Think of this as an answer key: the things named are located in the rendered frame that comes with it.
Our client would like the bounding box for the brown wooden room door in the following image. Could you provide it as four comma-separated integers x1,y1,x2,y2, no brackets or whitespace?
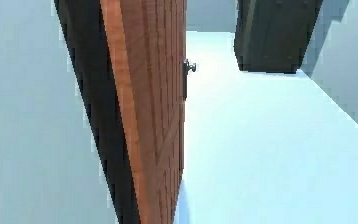
53,0,188,224

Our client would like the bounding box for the dark wooden cupboard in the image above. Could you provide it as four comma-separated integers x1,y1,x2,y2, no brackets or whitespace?
233,0,325,75

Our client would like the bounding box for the black door handle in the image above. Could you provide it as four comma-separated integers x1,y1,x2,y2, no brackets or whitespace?
182,58,198,101

